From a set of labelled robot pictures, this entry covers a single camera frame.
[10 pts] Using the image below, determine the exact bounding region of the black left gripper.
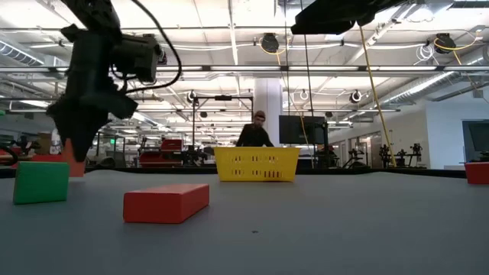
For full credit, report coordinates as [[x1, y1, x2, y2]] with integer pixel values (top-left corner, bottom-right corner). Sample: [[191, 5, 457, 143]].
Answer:
[[45, 23, 139, 163]]

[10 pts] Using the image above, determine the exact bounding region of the tall orange block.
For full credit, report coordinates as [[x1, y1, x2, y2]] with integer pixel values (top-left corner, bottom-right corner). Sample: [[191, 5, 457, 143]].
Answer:
[[63, 139, 86, 178]]

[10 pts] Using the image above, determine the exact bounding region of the green cube block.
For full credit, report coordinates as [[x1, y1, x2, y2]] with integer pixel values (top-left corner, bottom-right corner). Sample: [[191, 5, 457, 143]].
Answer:
[[12, 160, 71, 205]]

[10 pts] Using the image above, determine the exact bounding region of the red rectangular block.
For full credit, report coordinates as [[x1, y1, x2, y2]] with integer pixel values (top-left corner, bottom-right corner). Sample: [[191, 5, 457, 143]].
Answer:
[[122, 183, 211, 225]]

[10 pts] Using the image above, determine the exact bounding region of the yellow plastic basket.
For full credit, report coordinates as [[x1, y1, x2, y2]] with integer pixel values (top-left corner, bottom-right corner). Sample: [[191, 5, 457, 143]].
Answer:
[[213, 146, 301, 183]]

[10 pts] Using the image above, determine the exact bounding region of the orange-red rectangular block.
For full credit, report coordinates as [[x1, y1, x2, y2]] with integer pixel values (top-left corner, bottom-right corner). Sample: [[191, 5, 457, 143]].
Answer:
[[464, 161, 489, 186]]

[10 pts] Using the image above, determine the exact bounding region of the brown cardboard box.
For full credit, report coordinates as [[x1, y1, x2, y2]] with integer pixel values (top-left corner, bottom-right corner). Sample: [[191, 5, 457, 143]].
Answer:
[[37, 132, 53, 156]]

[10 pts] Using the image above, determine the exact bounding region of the red background bin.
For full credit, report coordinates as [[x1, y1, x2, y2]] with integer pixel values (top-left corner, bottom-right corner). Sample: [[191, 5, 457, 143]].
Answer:
[[31, 154, 65, 163]]

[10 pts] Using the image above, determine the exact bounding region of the red tool cart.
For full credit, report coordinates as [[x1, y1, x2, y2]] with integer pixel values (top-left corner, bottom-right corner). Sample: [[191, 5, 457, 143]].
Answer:
[[139, 138, 184, 166]]

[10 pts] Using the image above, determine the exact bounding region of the white pillar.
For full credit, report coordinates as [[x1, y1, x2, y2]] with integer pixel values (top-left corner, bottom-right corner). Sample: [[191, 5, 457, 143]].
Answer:
[[253, 78, 283, 148]]

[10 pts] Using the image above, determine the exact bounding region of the black monitor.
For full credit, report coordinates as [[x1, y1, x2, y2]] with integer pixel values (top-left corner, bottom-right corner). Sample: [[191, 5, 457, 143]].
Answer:
[[278, 115, 326, 145]]

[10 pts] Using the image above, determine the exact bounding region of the background robot rig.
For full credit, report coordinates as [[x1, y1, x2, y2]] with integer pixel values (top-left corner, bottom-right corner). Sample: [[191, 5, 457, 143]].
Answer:
[[342, 147, 370, 169], [377, 143, 425, 169]]

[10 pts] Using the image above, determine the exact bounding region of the person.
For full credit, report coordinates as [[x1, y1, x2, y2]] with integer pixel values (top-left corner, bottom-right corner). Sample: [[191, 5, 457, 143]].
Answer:
[[235, 110, 275, 148]]

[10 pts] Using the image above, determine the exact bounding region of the black metal cart frame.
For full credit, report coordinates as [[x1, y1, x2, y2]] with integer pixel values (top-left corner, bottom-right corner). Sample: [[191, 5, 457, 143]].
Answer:
[[93, 131, 127, 167]]

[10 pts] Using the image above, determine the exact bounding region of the black hanging cable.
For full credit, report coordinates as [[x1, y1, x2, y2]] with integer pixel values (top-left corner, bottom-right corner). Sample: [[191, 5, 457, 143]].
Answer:
[[302, 33, 315, 118], [283, 0, 291, 115]]

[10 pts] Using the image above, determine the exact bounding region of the black ceiling cable reel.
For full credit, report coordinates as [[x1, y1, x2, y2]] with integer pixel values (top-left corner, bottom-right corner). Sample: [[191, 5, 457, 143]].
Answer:
[[259, 32, 282, 54], [433, 32, 458, 54]]

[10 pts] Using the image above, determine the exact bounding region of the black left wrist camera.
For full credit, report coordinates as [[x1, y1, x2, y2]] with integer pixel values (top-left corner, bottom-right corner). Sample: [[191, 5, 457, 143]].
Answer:
[[110, 33, 168, 83]]

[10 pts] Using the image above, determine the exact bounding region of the yellow hanging cable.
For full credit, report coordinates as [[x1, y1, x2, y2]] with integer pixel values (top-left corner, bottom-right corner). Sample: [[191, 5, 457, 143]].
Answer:
[[358, 26, 397, 168]]

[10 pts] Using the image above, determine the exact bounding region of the black cable loop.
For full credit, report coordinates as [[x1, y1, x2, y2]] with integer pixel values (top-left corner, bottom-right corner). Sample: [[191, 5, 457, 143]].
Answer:
[[0, 141, 39, 167]]

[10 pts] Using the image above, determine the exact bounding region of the white cable coil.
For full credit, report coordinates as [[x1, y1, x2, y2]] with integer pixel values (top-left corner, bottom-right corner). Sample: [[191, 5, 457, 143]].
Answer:
[[415, 44, 435, 62]]

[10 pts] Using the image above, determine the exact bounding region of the black frame stand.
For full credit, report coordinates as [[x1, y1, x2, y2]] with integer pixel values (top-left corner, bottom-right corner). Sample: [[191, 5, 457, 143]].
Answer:
[[190, 95, 255, 148]]

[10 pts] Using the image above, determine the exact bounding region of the black table frame rail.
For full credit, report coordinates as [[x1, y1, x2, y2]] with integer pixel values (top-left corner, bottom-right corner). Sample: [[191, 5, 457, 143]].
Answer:
[[0, 164, 489, 180]]

